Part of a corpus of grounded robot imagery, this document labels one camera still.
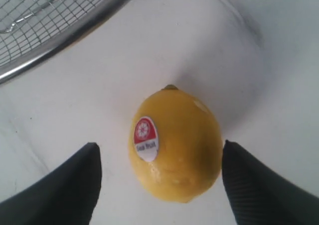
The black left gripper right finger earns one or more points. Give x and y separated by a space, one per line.
259 196

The oval steel mesh basket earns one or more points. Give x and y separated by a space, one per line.
32 31

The yellow lemon with sticker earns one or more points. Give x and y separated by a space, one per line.
175 145

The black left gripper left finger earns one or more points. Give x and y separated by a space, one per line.
66 196

